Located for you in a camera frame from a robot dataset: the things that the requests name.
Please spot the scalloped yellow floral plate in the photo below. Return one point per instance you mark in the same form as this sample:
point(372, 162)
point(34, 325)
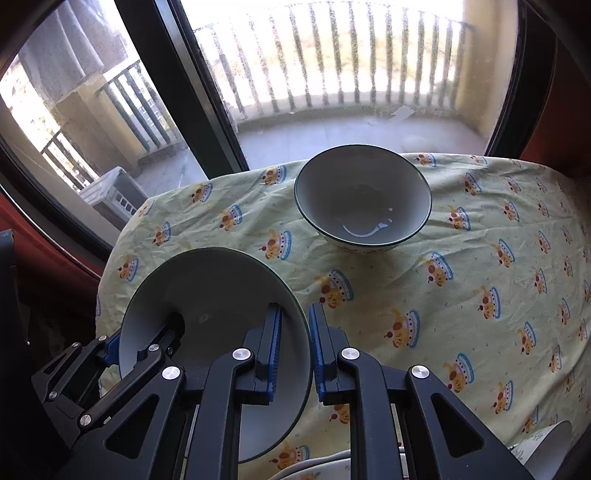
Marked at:
point(318, 475)

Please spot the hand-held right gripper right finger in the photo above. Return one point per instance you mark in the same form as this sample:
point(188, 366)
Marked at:
point(316, 350)

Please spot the cream bowl green print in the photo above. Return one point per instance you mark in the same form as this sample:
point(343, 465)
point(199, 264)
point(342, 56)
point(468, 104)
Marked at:
point(207, 286)
point(360, 198)

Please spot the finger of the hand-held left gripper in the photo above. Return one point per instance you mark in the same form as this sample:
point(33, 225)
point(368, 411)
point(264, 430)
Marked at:
point(161, 339)
point(111, 350)

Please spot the hanging grey cloth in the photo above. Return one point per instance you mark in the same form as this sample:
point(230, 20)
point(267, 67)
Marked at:
point(69, 46)

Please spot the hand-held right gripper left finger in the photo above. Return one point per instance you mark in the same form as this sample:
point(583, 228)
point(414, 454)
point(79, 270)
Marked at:
point(272, 350)

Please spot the yellow printed tablecloth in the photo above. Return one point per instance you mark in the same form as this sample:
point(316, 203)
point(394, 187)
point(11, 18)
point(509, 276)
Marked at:
point(415, 286)

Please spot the balcony railing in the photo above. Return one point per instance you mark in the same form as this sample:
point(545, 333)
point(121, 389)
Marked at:
point(325, 92)

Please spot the red curtain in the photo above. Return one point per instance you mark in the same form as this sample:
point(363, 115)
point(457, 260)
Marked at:
point(572, 115)
point(37, 258)

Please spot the large yellow floral plate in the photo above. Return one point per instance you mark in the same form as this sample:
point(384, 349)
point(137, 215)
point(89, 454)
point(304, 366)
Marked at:
point(304, 463)

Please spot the dark window frame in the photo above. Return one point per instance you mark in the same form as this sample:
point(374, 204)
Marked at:
point(184, 69)

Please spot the cream bowl floral line print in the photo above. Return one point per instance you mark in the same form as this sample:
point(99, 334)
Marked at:
point(549, 452)

